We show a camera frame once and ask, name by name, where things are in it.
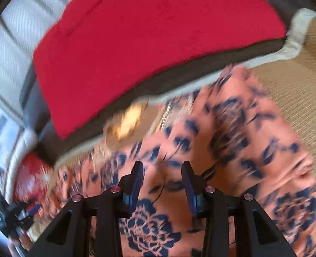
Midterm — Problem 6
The orange floral garment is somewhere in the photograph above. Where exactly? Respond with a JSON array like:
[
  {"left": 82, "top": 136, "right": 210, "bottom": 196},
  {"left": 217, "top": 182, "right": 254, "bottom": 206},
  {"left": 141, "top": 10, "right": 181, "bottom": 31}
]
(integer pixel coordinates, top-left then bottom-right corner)
[{"left": 41, "top": 66, "right": 316, "bottom": 256}]

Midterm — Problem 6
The red gift box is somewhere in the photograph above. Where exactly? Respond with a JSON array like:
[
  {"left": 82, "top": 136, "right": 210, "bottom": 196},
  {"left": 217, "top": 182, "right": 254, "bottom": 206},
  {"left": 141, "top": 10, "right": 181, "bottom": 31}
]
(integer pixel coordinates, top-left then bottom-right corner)
[{"left": 13, "top": 152, "right": 53, "bottom": 204}]

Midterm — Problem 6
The folded white maroon quilt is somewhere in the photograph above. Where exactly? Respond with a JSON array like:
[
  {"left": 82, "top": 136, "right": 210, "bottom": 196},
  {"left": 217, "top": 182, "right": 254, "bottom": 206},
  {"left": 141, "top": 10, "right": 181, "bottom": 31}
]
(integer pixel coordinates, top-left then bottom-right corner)
[{"left": 2, "top": 128, "right": 38, "bottom": 203}]

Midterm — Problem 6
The woven bamboo seat mat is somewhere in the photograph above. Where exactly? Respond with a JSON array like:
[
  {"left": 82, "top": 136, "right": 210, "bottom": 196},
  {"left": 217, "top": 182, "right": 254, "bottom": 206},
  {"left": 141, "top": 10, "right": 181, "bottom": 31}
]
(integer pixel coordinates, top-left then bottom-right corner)
[{"left": 26, "top": 8, "right": 316, "bottom": 257}]

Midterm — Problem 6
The beige dotted curtain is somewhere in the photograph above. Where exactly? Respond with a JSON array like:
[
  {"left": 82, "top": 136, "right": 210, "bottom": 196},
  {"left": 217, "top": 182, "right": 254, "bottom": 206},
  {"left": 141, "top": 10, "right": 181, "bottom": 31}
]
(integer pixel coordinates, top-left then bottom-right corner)
[{"left": 0, "top": 0, "right": 71, "bottom": 123}]

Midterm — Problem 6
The red knitted blanket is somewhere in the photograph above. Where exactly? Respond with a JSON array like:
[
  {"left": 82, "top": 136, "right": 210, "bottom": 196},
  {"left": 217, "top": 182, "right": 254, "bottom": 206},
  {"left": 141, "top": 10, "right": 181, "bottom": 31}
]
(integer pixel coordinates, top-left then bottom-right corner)
[{"left": 33, "top": 0, "right": 286, "bottom": 138}]

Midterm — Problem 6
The dark brown leather sofa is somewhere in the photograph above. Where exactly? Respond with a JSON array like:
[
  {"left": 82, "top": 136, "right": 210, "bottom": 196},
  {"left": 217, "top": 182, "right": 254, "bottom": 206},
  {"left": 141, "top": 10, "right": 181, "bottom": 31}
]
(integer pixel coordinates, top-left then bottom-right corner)
[{"left": 20, "top": 0, "right": 316, "bottom": 164}]

